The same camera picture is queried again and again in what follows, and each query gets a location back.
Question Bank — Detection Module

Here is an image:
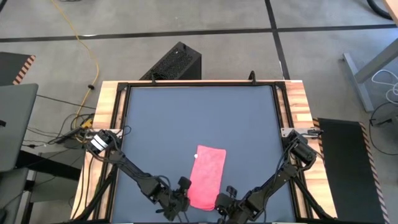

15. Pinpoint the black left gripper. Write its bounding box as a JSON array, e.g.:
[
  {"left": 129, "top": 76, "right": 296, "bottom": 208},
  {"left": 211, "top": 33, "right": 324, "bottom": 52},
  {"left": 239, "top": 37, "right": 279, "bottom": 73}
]
[{"left": 155, "top": 176, "right": 193, "bottom": 221}]

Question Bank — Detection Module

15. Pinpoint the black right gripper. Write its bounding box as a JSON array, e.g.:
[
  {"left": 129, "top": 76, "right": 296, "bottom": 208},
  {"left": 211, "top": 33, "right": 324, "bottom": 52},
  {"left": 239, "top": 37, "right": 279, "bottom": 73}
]
[{"left": 215, "top": 185, "right": 259, "bottom": 223}]

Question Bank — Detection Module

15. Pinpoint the pink fluffy towel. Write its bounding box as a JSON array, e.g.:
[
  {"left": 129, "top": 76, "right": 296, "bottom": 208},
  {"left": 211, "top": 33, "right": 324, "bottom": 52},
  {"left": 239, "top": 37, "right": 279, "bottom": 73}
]
[{"left": 187, "top": 144, "right": 227, "bottom": 212}]

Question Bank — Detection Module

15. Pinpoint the black striped-edge floor mat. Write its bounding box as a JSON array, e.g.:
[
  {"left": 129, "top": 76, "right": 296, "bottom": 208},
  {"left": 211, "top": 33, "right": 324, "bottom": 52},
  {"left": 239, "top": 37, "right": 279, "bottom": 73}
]
[
  {"left": 0, "top": 52, "right": 37, "bottom": 85},
  {"left": 312, "top": 117, "right": 390, "bottom": 224}
]

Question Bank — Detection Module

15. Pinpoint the black computer tower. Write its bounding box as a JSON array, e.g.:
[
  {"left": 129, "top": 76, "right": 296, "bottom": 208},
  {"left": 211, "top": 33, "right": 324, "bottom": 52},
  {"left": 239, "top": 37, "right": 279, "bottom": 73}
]
[{"left": 139, "top": 41, "right": 202, "bottom": 81}]

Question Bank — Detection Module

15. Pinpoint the grey desk leg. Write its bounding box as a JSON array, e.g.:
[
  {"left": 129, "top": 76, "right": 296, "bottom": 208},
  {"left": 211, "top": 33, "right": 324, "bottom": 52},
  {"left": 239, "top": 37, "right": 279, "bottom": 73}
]
[{"left": 343, "top": 39, "right": 398, "bottom": 113}]

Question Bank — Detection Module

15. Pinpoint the grey laptop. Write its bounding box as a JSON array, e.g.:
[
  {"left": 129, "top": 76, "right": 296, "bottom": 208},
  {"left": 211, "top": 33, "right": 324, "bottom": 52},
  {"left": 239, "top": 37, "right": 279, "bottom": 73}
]
[{"left": 0, "top": 83, "right": 39, "bottom": 172}]

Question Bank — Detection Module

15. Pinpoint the light wooden desk top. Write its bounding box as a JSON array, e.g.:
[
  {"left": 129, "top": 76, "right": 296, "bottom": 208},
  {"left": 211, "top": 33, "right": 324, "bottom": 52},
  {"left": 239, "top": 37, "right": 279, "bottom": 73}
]
[{"left": 382, "top": 0, "right": 398, "bottom": 25}]

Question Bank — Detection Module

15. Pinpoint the black frame strut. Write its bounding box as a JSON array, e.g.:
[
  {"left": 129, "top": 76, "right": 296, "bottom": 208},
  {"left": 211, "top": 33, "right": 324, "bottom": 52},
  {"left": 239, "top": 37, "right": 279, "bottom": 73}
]
[
  {"left": 292, "top": 177, "right": 333, "bottom": 222},
  {"left": 73, "top": 167, "right": 119, "bottom": 222}
]

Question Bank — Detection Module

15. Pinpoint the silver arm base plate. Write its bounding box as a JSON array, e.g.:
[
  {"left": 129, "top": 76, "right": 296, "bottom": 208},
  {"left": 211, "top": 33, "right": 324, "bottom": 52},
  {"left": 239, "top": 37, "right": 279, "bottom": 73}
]
[{"left": 280, "top": 126, "right": 323, "bottom": 138}]

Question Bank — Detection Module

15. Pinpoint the black table frame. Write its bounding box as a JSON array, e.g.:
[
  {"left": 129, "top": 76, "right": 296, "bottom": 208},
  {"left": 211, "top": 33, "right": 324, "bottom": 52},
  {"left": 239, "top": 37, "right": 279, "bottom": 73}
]
[{"left": 105, "top": 81, "right": 308, "bottom": 222}]

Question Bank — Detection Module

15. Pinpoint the yellow cable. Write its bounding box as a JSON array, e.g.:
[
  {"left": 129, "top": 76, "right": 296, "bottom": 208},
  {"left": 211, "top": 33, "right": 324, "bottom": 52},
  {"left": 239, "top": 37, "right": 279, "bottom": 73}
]
[{"left": 50, "top": 0, "right": 100, "bottom": 129}]

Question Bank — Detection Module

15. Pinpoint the black floor cable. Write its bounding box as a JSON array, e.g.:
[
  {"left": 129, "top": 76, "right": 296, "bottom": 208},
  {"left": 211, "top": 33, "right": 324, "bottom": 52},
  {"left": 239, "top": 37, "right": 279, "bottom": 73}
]
[
  {"left": 35, "top": 94, "right": 96, "bottom": 110},
  {"left": 369, "top": 101, "right": 398, "bottom": 156}
]

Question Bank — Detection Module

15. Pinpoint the white cable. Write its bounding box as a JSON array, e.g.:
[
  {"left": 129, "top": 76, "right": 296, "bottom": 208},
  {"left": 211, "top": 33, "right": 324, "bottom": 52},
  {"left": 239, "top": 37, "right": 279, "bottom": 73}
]
[{"left": 371, "top": 68, "right": 398, "bottom": 105}]

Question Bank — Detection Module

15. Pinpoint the black hose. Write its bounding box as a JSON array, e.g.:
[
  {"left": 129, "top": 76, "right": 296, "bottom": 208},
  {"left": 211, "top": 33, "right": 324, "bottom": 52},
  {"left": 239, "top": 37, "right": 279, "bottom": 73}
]
[{"left": 366, "top": 0, "right": 395, "bottom": 21}]

